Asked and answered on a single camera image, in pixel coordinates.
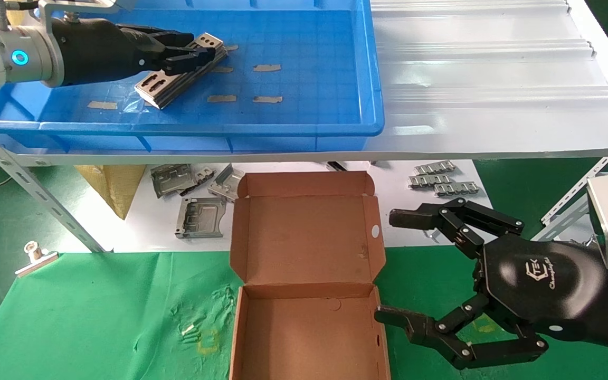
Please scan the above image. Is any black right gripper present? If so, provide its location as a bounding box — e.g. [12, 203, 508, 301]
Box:
[374, 198, 608, 370]

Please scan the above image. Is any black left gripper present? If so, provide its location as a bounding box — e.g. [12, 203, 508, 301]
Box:
[51, 18, 216, 86]

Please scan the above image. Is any open brown cardboard box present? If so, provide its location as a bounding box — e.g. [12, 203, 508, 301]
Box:
[229, 170, 392, 380]

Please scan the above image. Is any blue plastic tray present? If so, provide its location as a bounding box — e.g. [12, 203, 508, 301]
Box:
[0, 0, 385, 154]

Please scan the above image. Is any stack of metal shield plates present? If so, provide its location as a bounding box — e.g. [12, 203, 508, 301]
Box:
[134, 33, 229, 110]

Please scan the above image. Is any white paper sheet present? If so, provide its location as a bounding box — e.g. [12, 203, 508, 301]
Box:
[109, 160, 495, 253]

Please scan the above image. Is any silver toothed metal strip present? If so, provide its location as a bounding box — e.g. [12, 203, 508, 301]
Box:
[407, 175, 453, 188]
[414, 160, 457, 175]
[434, 182, 481, 197]

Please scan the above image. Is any yellow woven sack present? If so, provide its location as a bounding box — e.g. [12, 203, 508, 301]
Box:
[74, 165, 147, 220]

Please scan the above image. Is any grey slotted angle shelf brace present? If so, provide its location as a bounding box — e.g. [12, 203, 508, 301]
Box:
[532, 149, 608, 242]

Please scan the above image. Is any grey slotted angle shelf leg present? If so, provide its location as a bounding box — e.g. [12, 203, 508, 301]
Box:
[0, 113, 107, 253]

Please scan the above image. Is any silver metal clip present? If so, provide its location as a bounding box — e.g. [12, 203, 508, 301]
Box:
[15, 241, 59, 278]

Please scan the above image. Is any green cloth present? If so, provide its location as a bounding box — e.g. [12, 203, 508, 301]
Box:
[0, 245, 608, 380]

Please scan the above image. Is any grey stamped metal bracket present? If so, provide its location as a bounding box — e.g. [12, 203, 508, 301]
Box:
[176, 197, 228, 239]
[150, 164, 216, 199]
[208, 164, 245, 202]

